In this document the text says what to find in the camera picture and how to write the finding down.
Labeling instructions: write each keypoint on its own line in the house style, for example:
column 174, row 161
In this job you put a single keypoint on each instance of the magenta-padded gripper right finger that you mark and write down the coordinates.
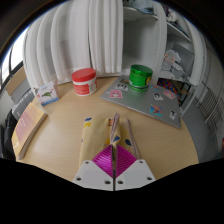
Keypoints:
column 131, row 171

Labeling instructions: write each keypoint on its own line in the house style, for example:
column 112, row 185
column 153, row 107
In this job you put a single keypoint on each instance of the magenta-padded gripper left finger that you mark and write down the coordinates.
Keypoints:
column 98, row 170

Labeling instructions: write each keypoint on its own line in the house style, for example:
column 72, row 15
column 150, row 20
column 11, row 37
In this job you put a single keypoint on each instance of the yellow patterned towel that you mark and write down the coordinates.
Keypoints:
column 95, row 133

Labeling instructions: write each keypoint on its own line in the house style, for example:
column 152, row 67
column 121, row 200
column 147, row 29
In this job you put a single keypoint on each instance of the silver laptop with stickers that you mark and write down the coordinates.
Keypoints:
column 146, row 100

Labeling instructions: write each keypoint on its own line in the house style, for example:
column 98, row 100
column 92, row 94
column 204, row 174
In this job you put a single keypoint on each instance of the yellow and pink book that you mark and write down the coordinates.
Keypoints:
column 27, row 128

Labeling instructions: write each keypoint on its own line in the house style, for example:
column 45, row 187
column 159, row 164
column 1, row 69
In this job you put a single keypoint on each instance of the white jar with red lid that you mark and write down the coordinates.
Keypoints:
column 84, row 81

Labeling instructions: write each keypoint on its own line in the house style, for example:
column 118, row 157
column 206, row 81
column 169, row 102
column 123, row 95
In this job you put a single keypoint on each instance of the small white printed box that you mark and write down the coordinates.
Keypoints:
column 47, row 94

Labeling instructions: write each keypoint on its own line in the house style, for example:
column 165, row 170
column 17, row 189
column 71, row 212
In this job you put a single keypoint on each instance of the green round tin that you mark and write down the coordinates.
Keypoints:
column 140, row 77

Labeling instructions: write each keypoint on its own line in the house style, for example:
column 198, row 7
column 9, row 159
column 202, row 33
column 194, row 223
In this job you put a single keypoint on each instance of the white radiator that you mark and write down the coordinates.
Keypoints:
column 211, row 110

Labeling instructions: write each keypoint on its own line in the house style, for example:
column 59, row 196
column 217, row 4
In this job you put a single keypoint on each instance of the grey radiator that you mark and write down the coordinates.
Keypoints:
column 21, row 104

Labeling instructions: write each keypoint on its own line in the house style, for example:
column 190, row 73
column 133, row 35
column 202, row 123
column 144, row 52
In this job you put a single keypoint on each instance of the white curtain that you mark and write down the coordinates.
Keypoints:
column 83, row 40

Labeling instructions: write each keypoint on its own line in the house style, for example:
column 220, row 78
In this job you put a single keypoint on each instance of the white shelf unit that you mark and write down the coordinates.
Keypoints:
column 166, row 43

